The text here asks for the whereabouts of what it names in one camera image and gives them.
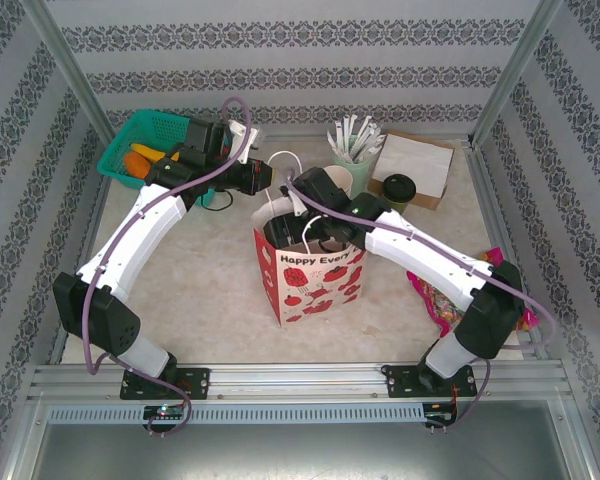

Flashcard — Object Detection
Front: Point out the thin black camera cable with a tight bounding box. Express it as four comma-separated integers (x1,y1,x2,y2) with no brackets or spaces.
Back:
202,189,234,214

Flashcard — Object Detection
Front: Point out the red and white paper bag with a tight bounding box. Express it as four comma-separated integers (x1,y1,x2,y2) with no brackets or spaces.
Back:
252,151,369,330

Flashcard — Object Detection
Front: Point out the orange toy mango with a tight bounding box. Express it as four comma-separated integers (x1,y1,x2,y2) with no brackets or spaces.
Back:
123,151,154,180

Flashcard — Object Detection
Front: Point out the white paper napkin stack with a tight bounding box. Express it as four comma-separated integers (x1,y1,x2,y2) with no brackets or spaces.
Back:
372,132,455,199

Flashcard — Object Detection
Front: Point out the long aluminium base rail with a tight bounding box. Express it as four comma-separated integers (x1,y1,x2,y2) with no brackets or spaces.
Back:
27,362,574,401

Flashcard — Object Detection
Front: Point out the pale green mug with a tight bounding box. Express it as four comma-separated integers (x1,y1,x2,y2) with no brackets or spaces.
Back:
332,148,375,194

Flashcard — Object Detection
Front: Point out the stack of paper cups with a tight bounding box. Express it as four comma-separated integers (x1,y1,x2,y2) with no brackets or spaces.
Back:
324,164,355,199

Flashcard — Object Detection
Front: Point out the aluminium side rail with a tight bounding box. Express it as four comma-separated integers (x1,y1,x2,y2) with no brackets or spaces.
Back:
462,139,549,361
49,144,112,366

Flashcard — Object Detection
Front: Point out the aluminium frame post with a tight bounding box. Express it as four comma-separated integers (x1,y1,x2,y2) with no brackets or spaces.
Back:
19,0,116,146
468,0,565,149

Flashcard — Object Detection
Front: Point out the black plastic cup lid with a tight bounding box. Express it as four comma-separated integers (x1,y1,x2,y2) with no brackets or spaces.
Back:
382,173,418,204

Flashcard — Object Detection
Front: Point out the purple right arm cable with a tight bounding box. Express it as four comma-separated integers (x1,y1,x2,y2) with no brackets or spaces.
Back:
279,172,556,434

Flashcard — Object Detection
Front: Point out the colourful candy bag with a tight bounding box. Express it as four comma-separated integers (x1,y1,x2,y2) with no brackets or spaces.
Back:
405,247,539,339

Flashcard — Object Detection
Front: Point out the small controller circuit board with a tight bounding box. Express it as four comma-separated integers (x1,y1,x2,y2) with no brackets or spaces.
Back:
143,404,186,420
423,402,459,426

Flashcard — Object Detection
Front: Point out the teal plastic basket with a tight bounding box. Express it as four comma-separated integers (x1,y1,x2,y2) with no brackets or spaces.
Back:
96,109,221,207

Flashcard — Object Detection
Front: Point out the brown cardboard napkin box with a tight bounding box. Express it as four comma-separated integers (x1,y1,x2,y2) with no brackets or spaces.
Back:
366,130,455,211

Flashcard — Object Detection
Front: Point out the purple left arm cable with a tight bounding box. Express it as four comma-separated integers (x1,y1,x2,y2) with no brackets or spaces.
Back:
83,97,255,440

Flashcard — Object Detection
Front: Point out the slotted grey cable duct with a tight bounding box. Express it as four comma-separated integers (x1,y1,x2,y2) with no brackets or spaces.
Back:
47,402,426,425

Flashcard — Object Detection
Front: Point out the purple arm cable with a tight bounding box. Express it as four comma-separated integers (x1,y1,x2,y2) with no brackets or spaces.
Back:
279,172,556,434
83,97,255,440

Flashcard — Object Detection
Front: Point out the grey metal panel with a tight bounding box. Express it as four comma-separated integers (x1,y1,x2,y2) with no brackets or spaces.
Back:
29,399,589,480

